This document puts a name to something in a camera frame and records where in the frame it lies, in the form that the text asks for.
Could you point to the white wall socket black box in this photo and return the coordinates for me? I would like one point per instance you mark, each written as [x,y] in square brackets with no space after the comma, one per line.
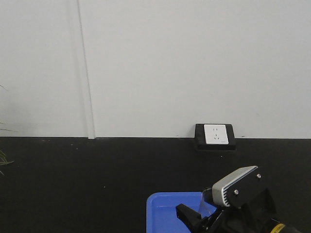
[214,137]

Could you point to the blue plastic tray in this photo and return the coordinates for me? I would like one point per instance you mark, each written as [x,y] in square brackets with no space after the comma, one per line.
[161,211]

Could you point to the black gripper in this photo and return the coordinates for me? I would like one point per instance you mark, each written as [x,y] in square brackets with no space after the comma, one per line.
[244,205]

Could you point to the green spider plant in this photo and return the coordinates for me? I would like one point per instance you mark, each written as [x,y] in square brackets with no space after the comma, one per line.
[3,157]

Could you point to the clear glass beaker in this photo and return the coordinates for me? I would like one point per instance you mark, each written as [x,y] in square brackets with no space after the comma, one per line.
[206,206]

